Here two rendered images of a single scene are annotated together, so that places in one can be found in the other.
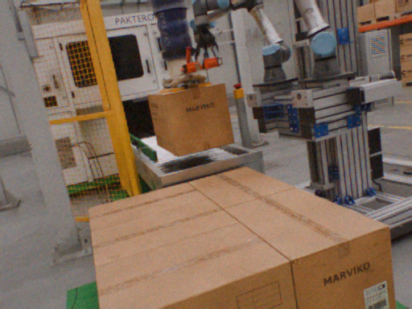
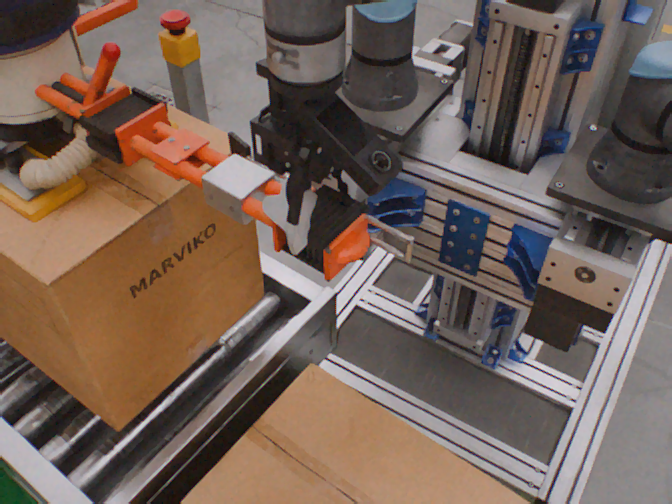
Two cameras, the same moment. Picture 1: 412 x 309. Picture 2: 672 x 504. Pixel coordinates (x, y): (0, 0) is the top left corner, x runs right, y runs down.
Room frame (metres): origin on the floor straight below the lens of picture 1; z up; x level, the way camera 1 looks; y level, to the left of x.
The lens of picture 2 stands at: (1.67, 0.22, 1.74)
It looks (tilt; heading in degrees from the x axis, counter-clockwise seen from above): 46 degrees down; 324
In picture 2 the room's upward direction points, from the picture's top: straight up
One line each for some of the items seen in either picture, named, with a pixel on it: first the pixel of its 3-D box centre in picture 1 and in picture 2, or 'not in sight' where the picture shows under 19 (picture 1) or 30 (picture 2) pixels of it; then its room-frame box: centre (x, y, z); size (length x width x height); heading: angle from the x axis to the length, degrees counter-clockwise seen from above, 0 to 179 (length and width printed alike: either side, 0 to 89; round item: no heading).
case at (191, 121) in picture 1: (187, 117); (71, 221); (2.71, 0.10, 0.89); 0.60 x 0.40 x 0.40; 18
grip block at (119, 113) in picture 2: (191, 67); (127, 124); (2.46, 0.01, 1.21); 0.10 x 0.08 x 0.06; 107
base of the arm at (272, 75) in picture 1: (273, 73); (381, 67); (2.54, -0.51, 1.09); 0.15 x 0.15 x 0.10
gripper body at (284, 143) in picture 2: (203, 36); (303, 118); (2.15, -0.09, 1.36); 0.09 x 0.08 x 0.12; 17
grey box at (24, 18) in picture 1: (29, 36); not in sight; (2.81, 1.08, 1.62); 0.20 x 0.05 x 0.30; 17
